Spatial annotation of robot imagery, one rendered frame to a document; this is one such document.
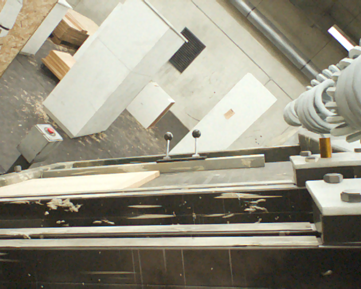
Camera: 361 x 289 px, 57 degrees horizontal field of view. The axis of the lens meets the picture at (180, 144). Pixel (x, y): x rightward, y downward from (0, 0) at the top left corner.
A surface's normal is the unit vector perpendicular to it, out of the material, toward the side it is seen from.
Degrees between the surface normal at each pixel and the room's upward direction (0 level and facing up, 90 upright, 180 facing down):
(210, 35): 90
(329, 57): 90
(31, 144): 90
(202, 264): 90
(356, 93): 136
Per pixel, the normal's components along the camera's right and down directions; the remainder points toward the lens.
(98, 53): -0.20, 0.12
